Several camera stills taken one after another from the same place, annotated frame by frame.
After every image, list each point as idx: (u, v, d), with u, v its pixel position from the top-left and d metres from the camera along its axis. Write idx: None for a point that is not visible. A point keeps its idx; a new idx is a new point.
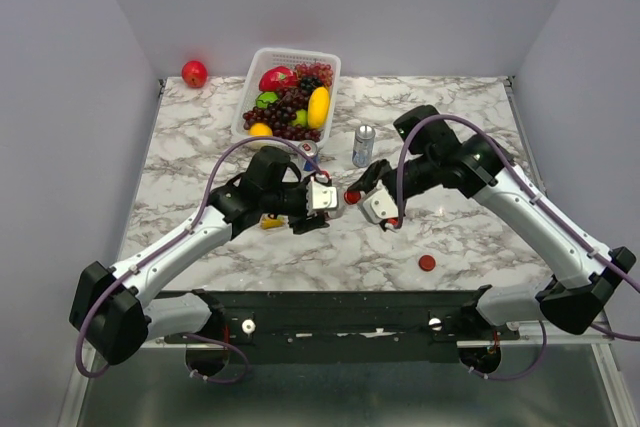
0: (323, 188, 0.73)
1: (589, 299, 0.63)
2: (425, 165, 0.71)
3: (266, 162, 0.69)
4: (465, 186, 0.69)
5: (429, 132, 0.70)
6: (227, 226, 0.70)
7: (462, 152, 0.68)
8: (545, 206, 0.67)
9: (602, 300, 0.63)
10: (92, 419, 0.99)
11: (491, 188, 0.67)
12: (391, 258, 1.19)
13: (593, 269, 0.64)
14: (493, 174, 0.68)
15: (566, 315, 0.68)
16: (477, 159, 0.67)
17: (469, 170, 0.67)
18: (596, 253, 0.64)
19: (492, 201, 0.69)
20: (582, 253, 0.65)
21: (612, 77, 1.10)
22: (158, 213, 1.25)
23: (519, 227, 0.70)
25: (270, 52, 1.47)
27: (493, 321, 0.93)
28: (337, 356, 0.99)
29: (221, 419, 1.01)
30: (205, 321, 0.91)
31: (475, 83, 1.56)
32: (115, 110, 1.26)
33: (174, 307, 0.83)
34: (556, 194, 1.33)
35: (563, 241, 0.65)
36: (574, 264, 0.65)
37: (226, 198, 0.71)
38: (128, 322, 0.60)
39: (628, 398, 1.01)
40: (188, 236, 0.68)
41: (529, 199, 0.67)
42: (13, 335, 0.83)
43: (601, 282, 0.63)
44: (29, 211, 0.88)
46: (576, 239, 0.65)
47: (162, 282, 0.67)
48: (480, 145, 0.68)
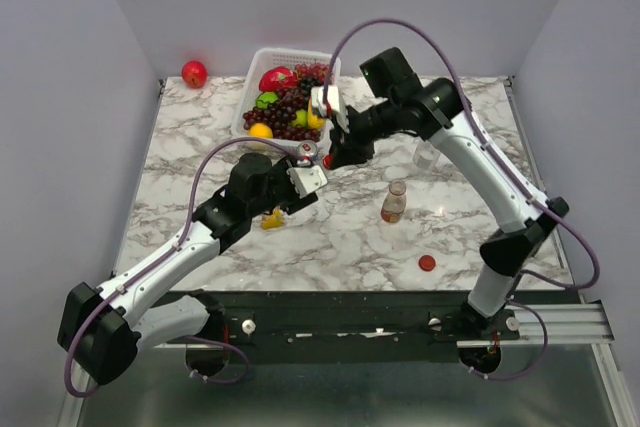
0: (308, 170, 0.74)
1: (522, 241, 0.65)
2: (387, 111, 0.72)
3: (245, 175, 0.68)
4: (422, 128, 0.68)
5: (391, 73, 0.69)
6: (215, 241, 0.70)
7: (420, 93, 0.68)
8: (495, 153, 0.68)
9: (534, 243, 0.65)
10: (92, 420, 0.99)
11: (446, 132, 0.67)
12: (391, 258, 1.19)
13: (529, 215, 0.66)
14: (450, 118, 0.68)
15: (505, 258, 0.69)
16: (436, 100, 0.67)
17: (426, 111, 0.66)
18: (534, 200, 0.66)
19: (446, 145, 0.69)
20: (522, 199, 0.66)
21: (612, 77, 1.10)
22: (158, 213, 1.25)
23: (467, 173, 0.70)
25: (270, 52, 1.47)
27: (486, 314, 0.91)
28: (337, 356, 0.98)
29: (221, 418, 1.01)
30: (204, 323, 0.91)
31: (475, 83, 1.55)
32: (115, 110, 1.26)
33: (169, 316, 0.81)
34: (556, 194, 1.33)
35: (506, 187, 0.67)
36: (513, 209, 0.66)
37: (213, 213, 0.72)
38: (115, 342, 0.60)
39: (628, 399, 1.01)
40: (176, 253, 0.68)
41: (480, 144, 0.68)
42: (13, 335, 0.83)
43: (534, 225, 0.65)
44: (29, 211, 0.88)
46: (518, 185, 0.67)
47: (151, 300, 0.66)
48: (439, 89, 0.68)
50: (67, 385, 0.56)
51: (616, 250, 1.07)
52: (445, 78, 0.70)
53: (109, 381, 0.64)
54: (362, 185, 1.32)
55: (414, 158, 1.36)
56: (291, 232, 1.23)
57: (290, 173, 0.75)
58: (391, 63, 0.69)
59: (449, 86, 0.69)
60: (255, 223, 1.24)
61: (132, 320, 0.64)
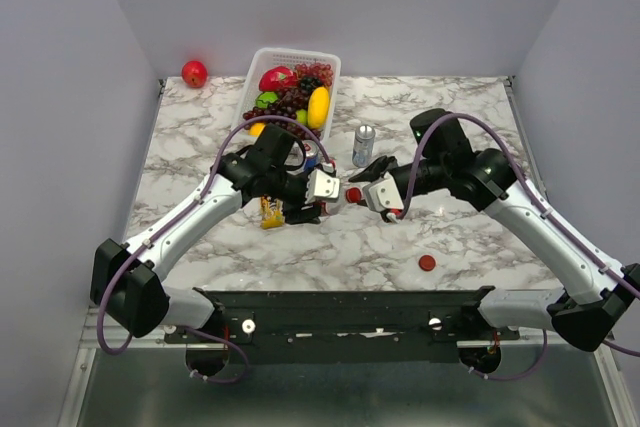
0: (327, 177, 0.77)
1: (600, 317, 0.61)
2: (433, 169, 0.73)
3: (278, 133, 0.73)
4: (477, 199, 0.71)
5: (446, 143, 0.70)
6: (236, 194, 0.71)
7: (475, 165, 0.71)
8: (557, 221, 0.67)
9: (613, 318, 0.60)
10: (92, 420, 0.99)
11: (501, 202, 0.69)
12: (391, 258, 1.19)
13: (605, 285, 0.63)
14: (503, 188, 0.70)
15: (581, 332, 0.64)
16: (488, 172, 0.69)
17: (480, 184, 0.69)
18: (608, 269, 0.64)
19: (504, 214, 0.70)
20: (593, 269, 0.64)
21: (613, 76, 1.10)
22: (158, 213, 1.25)
23: (530, 242, 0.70)
25: (270, 52, 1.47)
27: (493, 322, 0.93)
28: (337, 356, 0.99)
29: (221, 418, 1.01)
30: (208, 317, 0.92)
31: (475, 83, 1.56)
32: (115, 110, 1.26)
33: (185, 295, 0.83)
34: (556, 194, 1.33)
35: (574, 256, 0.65)
36: (584, 279, 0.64)
37: (233, 165, 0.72)
38: (148, 296, 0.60)
39: (628, 398, 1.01)
40: (198, 206, 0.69)
41: (540, 213, 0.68)
42: (13, 336, 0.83)
43: (613, 298, 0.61)
44: (28, 212, 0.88)
46: (588, 254, 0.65)
47: (176, 255, 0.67)
48: (493, 160, 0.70)
50: (100, 336, 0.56)
51: (616, 250, 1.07)
52: (495, 149, 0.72)
53: (144, 335, 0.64)
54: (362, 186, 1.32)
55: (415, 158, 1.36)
56: (291, 232, 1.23)
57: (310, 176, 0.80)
58: (447, 132, 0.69)
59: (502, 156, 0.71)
60: (255, 223, 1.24)
61: (161, 273, 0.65)
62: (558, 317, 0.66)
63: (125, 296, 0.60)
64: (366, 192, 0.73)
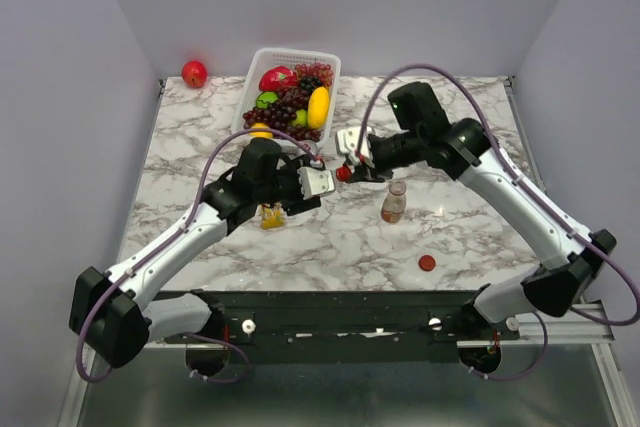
0: (319, 173, 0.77)
1: (568, 280, 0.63)
2: (410, 140, 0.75)
3: (257, 155, 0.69)
4: (449, 168, 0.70)
5: (421, 111, 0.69)
6: (221, 222, 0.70)
7: (448, 133, 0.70)
8: (528, 188, 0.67)
9: (580, 280, 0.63)
10: (91, 420, 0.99)
11: (475, 169, 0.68)
12: (391, 258, 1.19)
13: (573, 249, 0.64)
14: (478, 155, 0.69)
15: (552, 296, 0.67)
16: (463, 141, 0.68)
17: (454, 151, 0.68)
18: (575, 233, 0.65)
19: (476, 182, 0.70)
20: (561, 233, 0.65)
21: (612, 76, 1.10)
22: (158, 213, 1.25)
23: (503, 209, 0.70)
25: (270, 52, 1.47)
27: (490, 318, 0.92)
28: (336, 356, 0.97)
29: (221, 418, 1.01)
30: (205, 320, 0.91)
31: (475, 83, 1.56)
32: (114, 110, 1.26)
33: (173, 308, 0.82)
34: (556, 194, 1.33)
35: (543, 221, 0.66)
36: (553, 244, 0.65)
37: (219, 194, 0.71)
38: (127, 325, 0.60)
39: (628, 398, 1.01)
40: (182, 234, 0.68)
41: (512, 180, 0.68)
42: (12, 336, 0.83)
43: (579, 261, 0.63)
44: (28, 211, 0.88)
46: (557, 220, 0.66)
47: (158, 284, 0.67)
48: (468, 129, 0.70)
50: (79, 369, 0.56)
51: (616, 250, 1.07)
52: (471, 118, 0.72)
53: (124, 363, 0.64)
54: (362, 185, 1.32)
55: None
56: (291, 232, 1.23)
57: (300, 172, 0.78)
58: (422, 102, 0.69)
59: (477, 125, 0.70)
60: (255, 223, 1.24)
61: (142, 303, 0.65)
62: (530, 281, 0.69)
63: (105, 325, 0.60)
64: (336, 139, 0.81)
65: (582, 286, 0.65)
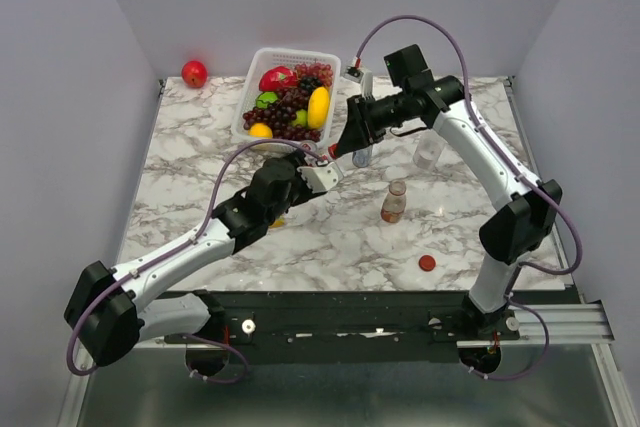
0: (325, 169, 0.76)
1: (507, 216, 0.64)
2: (403, 99, 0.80)
3: (267, 180, 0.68)
4: (427, 116, 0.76)
5: (406, 65, 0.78)
6: (230, 241, 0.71)
7: (429, 86, 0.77)
8: (488, 136, 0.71)
9: (519, 216, 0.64)
10: (91, 420, 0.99)
11: (443, 115, 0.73)
12: (391, 258, 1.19)
13: (517, 190, 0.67)
14: (448, 103, 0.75)
15: (499, 238, 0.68)
16: (438, 90, 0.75)
17: (426, 96, 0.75)
18: (523, 177, 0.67)
19: (445, 129, 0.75)
20: (510, 176, 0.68)
21: (613, 75, 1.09)
22: (158, 213, 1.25)
23: (464, 156, 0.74)
25: (270, 53, 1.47)
27: (483, 310, 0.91)
28: (337, 356, 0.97)
29: (221, 418, 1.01)
30: (203, 322, 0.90)
31: (475, 83, 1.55)
32: (115, 110, 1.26)
33: (171, 310, 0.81)
34: (556, 194, 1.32)
35: (495, 164, 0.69)
36: (500, 184, 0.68)
37: (232, 213, 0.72)
38: (121, 327, 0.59)
39: (628, 398, 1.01)
40: (191, 246, 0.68)
41: (475, 127, 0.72)
42: (12, 335, 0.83)
43: (520, 198, 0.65)
44: (28, 211, 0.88)
46: (507, 163, 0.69)
47: (159, 290, 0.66)
48: (447, 83, 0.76)
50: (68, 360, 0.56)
51: (617, 251, 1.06)
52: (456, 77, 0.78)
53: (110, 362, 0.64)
54: (362, 185, 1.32)
55: (415, 158, 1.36)
56: (291, 232, 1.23)
57: (302, 172, 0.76)
58: (409, 57, 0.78)
59: (457, 83, 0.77)
60: None
61: (140, 305, 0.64)
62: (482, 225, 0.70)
63: (100, 321, 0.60)
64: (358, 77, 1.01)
65: (525, 225, 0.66)
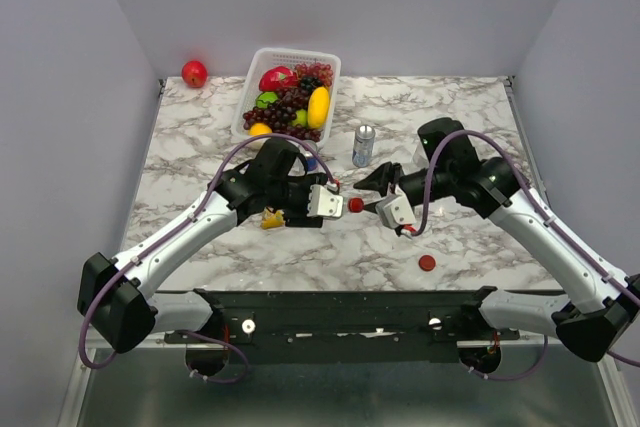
0: (331, 196, 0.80)
1: (604, 325, 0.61)
2: (440, 177, 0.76)
3: (277, 150, 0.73)
4: (483, 206, 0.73)
5: (452, 150, 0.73)
6: (231, 212, 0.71)
7: (478, 173, 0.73)
8: (560, 229, 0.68)
9: (617, 326, 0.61)
10: (93, 420, 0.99)
11: (505, 209, 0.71)
12: (391, 258, 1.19)
13: (608, 294, 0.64)
14: (507, 194, 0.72)
15: (584, 341, 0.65)
16: (493, 180, 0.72)
17: (484, 190, 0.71)
18: (611, 278, 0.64)
19: (507, 221, 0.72)
20: (596, 277, 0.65)
21: (612, 76, 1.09)
22: (158, 213, 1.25)
23: (535, 250, 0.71)
25: (270, 52, 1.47)
27: (493, 325, 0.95)
28: (337, 356, 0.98)
29: (220, 418, 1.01)
30: (207, 318, 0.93)
31: (475, 83, 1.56)
32: (114, 110, 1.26)
33: (178, 302, 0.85)
34: (556, 194, 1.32)
35: (577, 265, 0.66)
36: (586, 288, 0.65)
37: (231, 183, 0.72)
38: (134, 312, 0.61)
39: (628, 398, 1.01)
40: (191, 223, 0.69)
41: (544, 221, 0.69)
42: (13, 336, 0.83)
43: (615, 307, 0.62)
44: (27, 212, 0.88)
46: (591, 263, 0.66)
47: (165, 272, 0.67)
48: (496, 168, 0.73)
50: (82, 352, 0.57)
51: (616, 251, 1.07)
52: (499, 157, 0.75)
53: (128, 349, 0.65)
54: None
55: (415, 158, 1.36)
56: (291, 232, 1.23)
57: (313, 189, 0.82)
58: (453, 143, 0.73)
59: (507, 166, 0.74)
60: (255, 223, 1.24)
61: (147, 291, 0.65)
62: (564, 324, 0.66)
63: (110, 310, 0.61)
64: (380, 209, 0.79)
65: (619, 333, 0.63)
